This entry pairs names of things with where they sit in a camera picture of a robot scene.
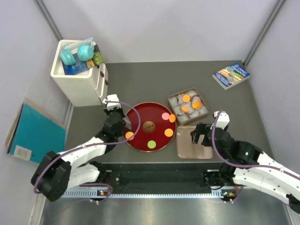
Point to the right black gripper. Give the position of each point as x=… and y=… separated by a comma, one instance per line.
x=199, y=130

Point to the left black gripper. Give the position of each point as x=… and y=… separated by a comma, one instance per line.
x=107, y=111

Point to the orange fish-shaped cookie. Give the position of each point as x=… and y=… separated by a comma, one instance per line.
x=196, y=105

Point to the orange round cookie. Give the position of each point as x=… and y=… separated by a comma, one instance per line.
x=184, y=109
x=168, y=132
x=172, y=118
x=129, y=135
x=186, y=98

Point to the square gold cookie tin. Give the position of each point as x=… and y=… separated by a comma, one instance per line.
x=175, y=102

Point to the gold tin lid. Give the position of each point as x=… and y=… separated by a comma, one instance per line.
x=186, y=149

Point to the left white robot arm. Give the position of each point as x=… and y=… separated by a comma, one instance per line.
x=59, y=172

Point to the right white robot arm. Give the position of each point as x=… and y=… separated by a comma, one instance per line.
x=244, y=164

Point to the pink round cookie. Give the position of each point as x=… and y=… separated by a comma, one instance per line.
x=165, y=116

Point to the green round cookie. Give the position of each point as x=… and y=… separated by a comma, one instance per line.
x=151, y=144

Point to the round red lacquer tray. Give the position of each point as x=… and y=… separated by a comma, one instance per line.
x=147, y=117

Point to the white storage drawer box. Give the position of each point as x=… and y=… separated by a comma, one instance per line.
x=86, y=88

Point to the colourful paperback book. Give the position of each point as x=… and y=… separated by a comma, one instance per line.
x=231, y=76

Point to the green card in box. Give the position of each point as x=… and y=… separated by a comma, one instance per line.
x=97, y=59

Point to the teal folder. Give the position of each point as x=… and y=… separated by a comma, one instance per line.
x=34, y=133

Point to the teal headphones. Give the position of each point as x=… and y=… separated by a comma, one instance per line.
x=85, y=51

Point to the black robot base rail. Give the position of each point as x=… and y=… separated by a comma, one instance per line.
x=160, y=178

